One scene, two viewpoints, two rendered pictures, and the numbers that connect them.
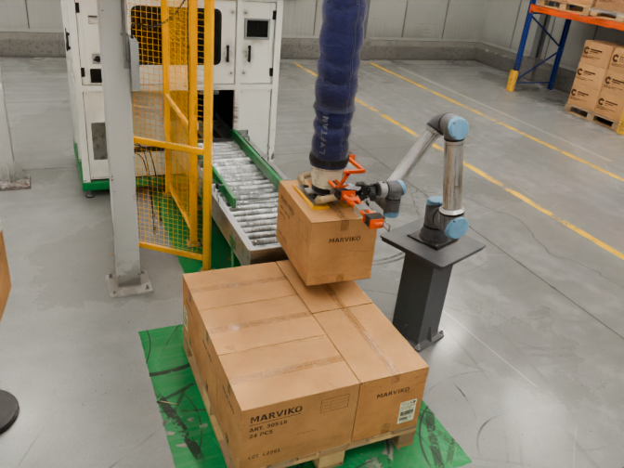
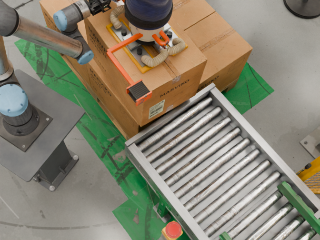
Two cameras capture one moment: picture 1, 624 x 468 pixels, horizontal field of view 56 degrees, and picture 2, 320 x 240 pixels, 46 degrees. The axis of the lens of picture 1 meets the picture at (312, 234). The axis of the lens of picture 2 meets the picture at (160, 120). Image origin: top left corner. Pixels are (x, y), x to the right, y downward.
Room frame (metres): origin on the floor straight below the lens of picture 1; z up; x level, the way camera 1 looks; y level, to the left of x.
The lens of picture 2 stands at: (4.39, -0.33, 2.71)
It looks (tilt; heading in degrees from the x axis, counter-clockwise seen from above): 65 degrees down; 160
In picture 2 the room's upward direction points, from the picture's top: 9 degrees clockwise
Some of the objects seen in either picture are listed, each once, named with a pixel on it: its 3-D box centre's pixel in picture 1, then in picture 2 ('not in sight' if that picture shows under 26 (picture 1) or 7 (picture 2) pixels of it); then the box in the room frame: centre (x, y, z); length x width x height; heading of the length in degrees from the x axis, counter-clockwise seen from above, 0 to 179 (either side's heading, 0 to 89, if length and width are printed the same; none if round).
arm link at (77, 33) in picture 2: (391, 205); (70, 33); (3.12, -0.44, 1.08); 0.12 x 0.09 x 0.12; 20
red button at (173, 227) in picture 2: not in sight; (173, 230); (4.18, -0.12, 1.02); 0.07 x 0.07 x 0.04
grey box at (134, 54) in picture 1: (133, 62); not in sight; (3.71, 1.22, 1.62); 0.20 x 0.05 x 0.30; 26
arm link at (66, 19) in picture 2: (393, 188); (67, 17); (3.11, -0.43, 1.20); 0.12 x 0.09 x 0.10; 116
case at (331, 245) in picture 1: (323, 227); (142, 55); (3.18, -0.07, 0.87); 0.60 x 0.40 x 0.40; 22
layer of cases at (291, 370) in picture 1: (292, 344); (144, 41); (2.71, 0.05, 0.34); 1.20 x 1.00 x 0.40; 26
